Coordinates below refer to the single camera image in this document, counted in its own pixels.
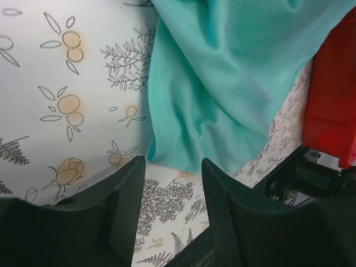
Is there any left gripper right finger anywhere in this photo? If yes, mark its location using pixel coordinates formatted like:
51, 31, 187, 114
201, 159, 355, 266

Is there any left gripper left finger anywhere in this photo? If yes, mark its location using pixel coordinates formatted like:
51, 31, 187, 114
1, 156, 146, 266

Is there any teal t shirt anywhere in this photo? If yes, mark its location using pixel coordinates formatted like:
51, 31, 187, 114
146, 1, 355, 174

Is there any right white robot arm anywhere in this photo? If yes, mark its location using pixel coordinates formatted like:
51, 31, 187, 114
169, 146, 355, 266

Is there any red plastic tray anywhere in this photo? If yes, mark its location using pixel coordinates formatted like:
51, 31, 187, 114
301, 9, 355, 169

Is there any floral table mat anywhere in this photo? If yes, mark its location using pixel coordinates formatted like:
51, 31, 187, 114
1, 1, 312, 266

